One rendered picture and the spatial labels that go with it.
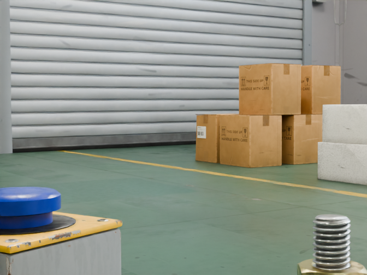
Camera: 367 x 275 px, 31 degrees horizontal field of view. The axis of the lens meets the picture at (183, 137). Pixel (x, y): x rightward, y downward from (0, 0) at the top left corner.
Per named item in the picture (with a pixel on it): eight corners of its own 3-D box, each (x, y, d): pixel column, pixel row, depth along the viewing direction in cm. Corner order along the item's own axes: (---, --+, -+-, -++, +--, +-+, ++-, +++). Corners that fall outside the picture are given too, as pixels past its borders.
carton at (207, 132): (232, 157, 439) (232, 113, 438) (254, 160, 419) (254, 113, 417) (195, 160, 423) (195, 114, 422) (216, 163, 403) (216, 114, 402)
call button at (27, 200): (13, 246, 28) (12, 199, 28) (-45, 236, 30) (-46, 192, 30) (78, 231, 31) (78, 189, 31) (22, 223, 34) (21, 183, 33)
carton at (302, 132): (322, 162, 404) (322, 113, 402) (294, 164, 391) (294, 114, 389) (289, 159, 429) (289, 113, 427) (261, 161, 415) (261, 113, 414)
